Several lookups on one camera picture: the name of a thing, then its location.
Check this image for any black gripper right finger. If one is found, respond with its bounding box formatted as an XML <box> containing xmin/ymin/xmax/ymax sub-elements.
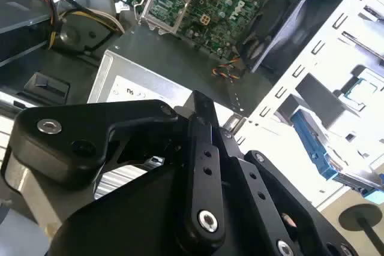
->
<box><xmin>217</xmin><ymin>127</ymin><xmax>359</xmax><ymax>256</ymax></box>

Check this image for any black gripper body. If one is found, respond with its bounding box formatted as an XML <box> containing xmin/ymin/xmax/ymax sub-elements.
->
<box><xmin>47</xmin><ymin>161</ymin><xmax>272</xmax><ymax>256</ymax></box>

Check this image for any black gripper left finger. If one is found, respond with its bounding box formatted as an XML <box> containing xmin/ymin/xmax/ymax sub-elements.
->
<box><xmin>1</xmin><ymin>89</ymin><xmax>226</xmax><ymax>249</ymax></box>

